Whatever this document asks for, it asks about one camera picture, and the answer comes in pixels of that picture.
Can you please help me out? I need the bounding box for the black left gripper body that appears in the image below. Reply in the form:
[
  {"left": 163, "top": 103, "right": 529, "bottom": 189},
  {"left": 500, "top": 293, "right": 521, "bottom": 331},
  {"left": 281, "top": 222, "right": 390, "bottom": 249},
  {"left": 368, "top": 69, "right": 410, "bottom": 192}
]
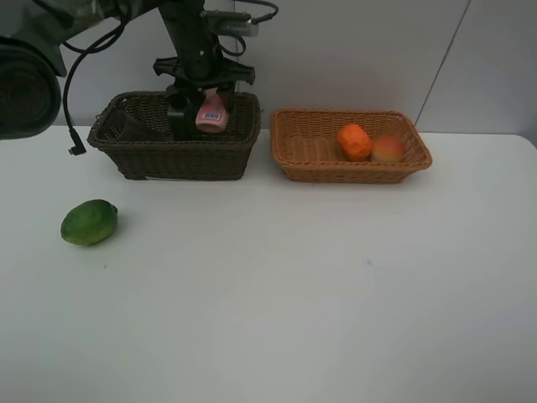
[{"left": 153, "top": 57, "right": 256, "bottom": 91}]

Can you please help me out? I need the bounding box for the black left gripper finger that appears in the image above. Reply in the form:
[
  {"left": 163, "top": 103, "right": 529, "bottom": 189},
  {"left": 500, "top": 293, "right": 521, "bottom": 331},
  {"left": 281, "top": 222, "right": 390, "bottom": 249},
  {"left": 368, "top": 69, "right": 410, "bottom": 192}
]
[
  {"left": 217, "top": 83, "right": 236, "bottom": 112},
  {"left": 165, "top": 85, "right": 204, "bottom": 109}
]

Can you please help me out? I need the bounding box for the black pump bottle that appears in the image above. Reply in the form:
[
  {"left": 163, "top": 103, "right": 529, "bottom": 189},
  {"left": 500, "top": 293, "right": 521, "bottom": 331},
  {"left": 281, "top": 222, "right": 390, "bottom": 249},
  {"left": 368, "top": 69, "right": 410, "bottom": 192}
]
[{"left": 166, "top": 93, "right": 200, "bottom": 141}]

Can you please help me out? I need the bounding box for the pink lotion bottle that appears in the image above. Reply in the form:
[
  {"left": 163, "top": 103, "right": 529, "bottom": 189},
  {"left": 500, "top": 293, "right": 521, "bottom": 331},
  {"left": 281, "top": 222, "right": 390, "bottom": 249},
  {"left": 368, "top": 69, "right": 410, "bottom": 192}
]
[{"left": 196, "top": 88, "right": 228, "bottom": 133}]

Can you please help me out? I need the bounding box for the translucent pink plastic cup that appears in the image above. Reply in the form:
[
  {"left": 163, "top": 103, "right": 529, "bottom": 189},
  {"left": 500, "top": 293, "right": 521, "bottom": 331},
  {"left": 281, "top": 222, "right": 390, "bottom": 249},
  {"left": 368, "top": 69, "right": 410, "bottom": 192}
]
[{"left": 120, "top": 112, "right": 168, "bottom": 142}]

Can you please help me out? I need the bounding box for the orange tangerine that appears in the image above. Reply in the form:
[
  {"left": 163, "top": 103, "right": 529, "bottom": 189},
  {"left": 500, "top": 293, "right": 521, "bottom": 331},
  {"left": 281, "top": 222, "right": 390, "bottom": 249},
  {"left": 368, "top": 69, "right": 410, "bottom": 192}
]
[{"left": 336, "top": 123, "right": 373, "bottom": 162}]

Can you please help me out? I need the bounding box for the green papaya fruit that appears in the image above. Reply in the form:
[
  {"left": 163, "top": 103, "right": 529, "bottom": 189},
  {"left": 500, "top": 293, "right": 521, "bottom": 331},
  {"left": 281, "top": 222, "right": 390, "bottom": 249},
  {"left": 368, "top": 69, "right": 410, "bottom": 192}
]
[{"left": 60, "top": 199, "right": 118, "bottom": 246}]

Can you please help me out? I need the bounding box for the peach fruit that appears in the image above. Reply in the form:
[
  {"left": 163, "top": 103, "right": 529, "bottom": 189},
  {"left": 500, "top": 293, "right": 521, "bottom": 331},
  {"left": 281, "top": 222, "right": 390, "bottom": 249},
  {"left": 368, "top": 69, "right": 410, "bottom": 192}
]
[{"left": 371, "top": 135, "right": 405, "bottom": 164}]

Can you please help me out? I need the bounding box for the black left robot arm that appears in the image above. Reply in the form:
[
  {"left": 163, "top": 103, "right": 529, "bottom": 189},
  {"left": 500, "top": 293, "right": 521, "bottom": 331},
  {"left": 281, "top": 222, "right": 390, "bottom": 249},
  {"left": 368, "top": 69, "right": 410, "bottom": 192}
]
[{"left": 1, "top": 1, "right": 260, "bottom": 141}]

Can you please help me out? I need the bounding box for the dark brown wicker basket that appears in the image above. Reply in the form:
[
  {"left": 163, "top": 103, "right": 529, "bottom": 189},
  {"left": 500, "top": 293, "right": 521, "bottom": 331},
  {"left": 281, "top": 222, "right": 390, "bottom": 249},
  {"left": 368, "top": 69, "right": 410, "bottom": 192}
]
[{"left": 87, "top": 92, "right": 261, "bottom": 181}]

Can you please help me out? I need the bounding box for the orange wicker basket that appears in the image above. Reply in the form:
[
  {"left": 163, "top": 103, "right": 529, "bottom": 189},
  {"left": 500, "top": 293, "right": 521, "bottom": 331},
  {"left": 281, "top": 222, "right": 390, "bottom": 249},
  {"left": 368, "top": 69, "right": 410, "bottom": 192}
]
[{"left": 270, "top": 108, "right": 433, "bottom": 184}]

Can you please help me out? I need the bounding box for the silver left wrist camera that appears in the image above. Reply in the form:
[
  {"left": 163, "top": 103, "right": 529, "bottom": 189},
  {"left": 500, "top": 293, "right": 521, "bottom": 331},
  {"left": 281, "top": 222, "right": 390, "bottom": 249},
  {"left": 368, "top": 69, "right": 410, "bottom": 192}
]
[{"left": 206, "top": 10, "right": 258, "bottom": 37}]

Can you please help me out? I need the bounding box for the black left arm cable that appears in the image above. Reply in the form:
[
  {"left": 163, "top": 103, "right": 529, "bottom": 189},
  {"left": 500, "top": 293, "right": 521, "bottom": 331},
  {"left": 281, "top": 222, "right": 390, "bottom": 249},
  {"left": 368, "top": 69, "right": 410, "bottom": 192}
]
[{"left": 60, "top": 0, "right": 280, "bottom": 157}]

